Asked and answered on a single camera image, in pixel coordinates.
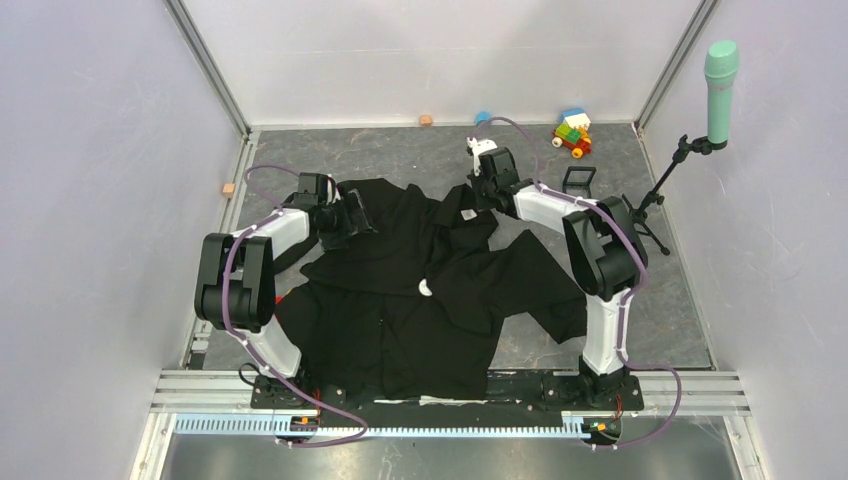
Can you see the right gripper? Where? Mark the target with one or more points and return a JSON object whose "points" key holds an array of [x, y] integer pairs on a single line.
{"points": [[480, 201]]}

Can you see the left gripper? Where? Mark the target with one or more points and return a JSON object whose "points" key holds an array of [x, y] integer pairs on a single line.
{"points": [[353, 223]]}

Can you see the round silver brooch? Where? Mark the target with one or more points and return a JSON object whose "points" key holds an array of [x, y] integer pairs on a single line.
{"points": [[424, 288]]}

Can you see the black shirt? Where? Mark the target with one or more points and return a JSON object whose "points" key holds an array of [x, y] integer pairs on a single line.
{"points": [[360, 321]]}

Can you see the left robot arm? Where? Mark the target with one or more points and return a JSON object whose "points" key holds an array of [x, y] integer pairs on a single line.
{"points": [[235, 286]]}

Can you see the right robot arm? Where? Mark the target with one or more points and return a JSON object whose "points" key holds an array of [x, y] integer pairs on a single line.
{"points": [[605, 254]]}

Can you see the black brooch display box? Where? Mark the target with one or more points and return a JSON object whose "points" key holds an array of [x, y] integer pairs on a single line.
{"points": [[577, 181]]}

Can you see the blue cap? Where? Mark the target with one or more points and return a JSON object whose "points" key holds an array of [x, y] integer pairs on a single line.
{"points": [[482, 119]]}

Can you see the colourful toy block car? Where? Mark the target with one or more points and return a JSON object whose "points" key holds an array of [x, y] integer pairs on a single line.
{"points": [[572, 132]]}

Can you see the black tripod microphone stand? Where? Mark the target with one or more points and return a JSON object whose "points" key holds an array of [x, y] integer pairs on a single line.
{"points": [[639, 215]]}

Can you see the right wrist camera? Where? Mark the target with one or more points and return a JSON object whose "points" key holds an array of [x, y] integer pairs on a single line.
{"points": [[475, 147]]}

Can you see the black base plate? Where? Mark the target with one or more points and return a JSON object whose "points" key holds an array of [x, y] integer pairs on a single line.
{"points": [[513, 398]]}

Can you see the white toothed rail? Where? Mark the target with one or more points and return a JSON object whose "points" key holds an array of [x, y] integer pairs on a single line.
{"points": [[287, 426]]}

